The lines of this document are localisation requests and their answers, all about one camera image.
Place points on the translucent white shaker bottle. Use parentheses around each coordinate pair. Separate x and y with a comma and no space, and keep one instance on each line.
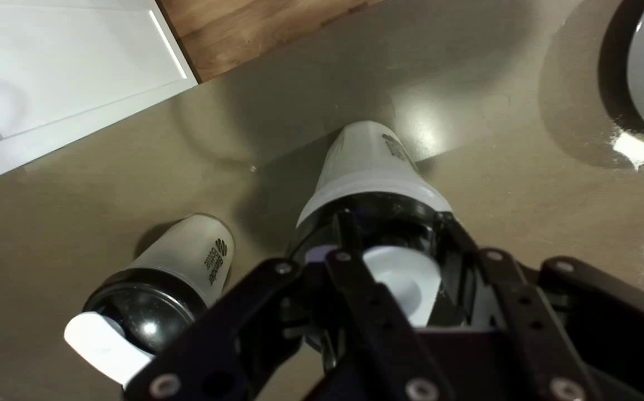
(370,172)

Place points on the black lid with white flap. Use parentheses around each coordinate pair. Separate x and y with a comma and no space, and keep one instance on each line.
(395,253)

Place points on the shaker bottle with black lid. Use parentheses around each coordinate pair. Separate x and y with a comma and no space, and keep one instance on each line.
(141,309)

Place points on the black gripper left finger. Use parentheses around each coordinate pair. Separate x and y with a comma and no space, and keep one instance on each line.
(323,294)

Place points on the white cabinet door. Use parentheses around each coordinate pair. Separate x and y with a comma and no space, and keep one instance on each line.
(69,67)

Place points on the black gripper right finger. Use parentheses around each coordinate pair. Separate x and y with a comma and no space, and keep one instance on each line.
(571,329)

